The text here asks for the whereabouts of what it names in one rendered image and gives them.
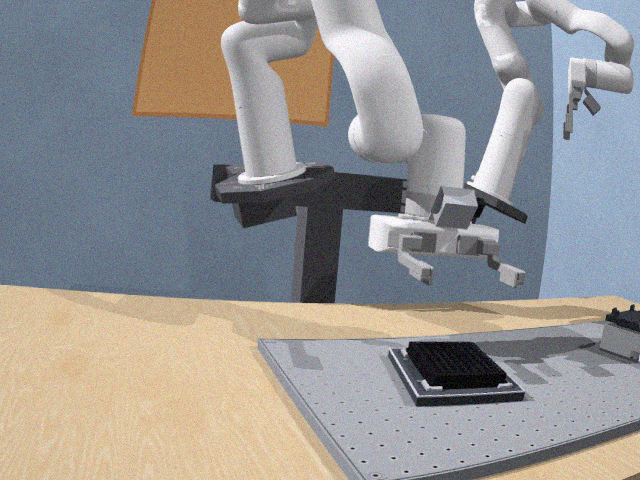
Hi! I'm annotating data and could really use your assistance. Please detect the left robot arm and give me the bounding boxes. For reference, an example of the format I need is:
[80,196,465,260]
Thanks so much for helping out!
[467,0,634,206]

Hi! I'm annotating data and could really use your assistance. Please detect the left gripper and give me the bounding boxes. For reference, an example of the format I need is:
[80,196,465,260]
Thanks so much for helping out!
[563,58,587,140]

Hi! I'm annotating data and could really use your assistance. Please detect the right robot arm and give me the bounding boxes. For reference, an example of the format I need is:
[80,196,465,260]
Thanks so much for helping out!
[221,0,485,229]

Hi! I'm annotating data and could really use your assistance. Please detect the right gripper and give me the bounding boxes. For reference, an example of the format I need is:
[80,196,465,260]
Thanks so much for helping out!
[368,213,525,288]

